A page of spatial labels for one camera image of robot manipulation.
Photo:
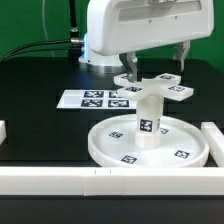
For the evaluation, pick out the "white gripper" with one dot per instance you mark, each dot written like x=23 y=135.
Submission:
x=121 y=26

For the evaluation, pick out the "white cross table base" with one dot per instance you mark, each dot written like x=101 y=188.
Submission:
x=166 y=85

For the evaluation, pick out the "white round table top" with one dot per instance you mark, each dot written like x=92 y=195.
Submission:
x=112 y=143

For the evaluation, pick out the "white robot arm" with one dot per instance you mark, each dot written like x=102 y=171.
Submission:
x=100 y=63

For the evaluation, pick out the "white marker sheet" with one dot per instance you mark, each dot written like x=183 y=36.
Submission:
x=93 y=99

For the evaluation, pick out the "white right fence bar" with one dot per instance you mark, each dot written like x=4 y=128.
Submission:
x=215 y=139

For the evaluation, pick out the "white fence bar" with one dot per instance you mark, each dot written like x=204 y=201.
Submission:
x=2 y=131
x=215 y=139
x=110 y=181

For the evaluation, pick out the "white front fence bar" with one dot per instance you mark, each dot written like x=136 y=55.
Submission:
x=110 y=181

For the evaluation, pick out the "white left fence bar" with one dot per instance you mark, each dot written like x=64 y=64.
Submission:
x=2 y=131

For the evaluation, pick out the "black cable connector post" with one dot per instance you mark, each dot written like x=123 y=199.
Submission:
x=74 y=33

